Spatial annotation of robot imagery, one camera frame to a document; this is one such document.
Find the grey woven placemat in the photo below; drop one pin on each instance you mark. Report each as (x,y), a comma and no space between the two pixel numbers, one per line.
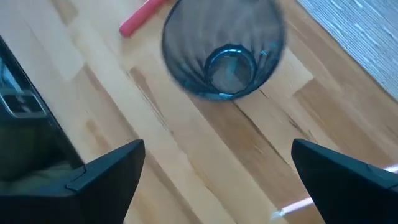
(357,37)

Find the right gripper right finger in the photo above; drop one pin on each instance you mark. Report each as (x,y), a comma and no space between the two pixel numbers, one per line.
(351,193)

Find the dark glass cup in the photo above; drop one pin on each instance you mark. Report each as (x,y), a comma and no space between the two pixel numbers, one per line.
(186,46)

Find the dark device at left edge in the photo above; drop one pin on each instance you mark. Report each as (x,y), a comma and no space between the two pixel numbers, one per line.
(53,137)

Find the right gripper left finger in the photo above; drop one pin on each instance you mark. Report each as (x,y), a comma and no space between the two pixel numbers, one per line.
(77,202)

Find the pink straw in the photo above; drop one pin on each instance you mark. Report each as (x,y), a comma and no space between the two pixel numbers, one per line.
(295,207)

